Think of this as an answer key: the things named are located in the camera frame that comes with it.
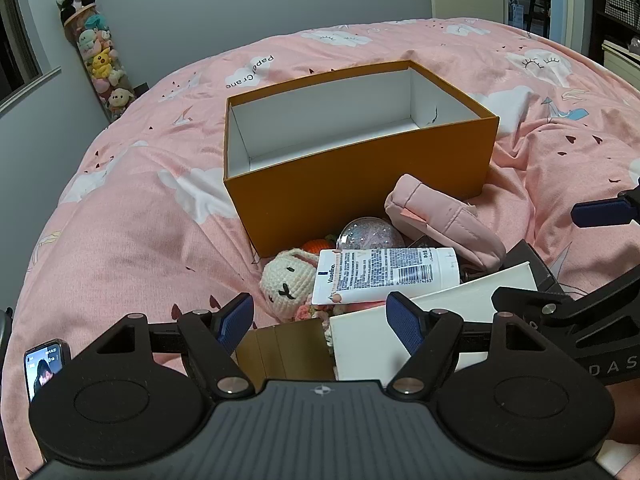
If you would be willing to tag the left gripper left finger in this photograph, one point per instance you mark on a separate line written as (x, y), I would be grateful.
(209, 340)

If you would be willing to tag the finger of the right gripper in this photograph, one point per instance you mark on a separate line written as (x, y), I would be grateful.
(611, 212)

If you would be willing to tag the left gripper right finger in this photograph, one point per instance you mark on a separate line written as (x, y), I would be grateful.
(431, 339)

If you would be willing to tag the white box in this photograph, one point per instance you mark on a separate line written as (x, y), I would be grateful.
(376, 343)

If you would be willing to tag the small tan cardboard box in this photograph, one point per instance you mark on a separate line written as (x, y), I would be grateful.
(291, 351)

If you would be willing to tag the white crochet bunny doll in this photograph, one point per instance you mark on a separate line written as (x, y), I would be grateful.
(288, 282)

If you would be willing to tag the white lotion tube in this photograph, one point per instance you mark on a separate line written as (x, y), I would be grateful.
(360, 276)

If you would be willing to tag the pink padded pouch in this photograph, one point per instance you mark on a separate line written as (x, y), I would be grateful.
(417, 210)

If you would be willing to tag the orange crochet carrot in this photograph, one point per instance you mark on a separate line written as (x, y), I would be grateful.
(316, 245)

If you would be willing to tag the person's right hand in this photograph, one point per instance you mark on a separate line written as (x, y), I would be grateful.
(626, 427)

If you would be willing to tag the black small box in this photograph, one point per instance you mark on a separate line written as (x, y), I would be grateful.
(525, 253)

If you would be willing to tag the pink cloud-print duvet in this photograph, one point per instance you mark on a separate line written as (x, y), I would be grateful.
(146, 225)

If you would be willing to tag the smartwatch with lit screen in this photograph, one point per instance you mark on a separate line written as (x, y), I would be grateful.
(42, 362)

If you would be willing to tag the orange cardboard storage box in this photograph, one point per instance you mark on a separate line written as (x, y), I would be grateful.
(304, 157)

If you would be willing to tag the hanging plush toy organizer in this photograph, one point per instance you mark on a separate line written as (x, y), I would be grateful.
(86, 28)

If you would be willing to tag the dark window frame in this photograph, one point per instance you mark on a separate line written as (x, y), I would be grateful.
(24, 64)

